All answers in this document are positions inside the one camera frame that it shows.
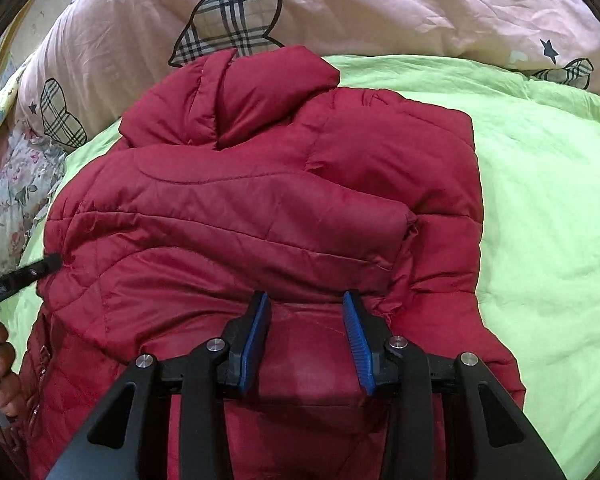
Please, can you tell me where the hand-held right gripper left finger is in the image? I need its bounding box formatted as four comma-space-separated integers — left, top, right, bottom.
45, 290, 273, 480

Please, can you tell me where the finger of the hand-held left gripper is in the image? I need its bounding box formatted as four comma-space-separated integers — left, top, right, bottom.
0, 253, 62, 311

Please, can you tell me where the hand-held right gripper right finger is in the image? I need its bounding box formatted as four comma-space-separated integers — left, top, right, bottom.
341, 290, 568, 480

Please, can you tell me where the red quilted jacket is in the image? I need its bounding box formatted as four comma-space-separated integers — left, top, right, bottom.
17, 45, 526, 480

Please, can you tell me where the person's left hand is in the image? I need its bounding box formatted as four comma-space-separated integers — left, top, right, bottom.
0, 321, 27, 418

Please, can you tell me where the floral ruffled pillow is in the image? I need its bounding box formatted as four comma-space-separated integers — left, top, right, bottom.
0, 125, 68, 273

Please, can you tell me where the green blanket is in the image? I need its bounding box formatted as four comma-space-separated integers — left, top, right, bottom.
17, 54, 600, 480

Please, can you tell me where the pink quilt with plaid hearts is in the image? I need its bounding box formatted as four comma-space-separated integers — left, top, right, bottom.
15, 0, 600, 151

